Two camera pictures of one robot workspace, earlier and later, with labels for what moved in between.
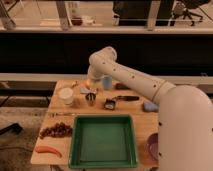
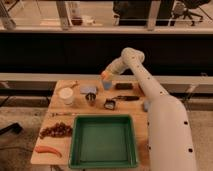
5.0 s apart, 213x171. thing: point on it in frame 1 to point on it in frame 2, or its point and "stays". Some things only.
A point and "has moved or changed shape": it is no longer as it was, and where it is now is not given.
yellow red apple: [89, 83] has moved or changed shape
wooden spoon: [62, 83] stays
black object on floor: [14, 128] stays
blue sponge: [150, 106] stays
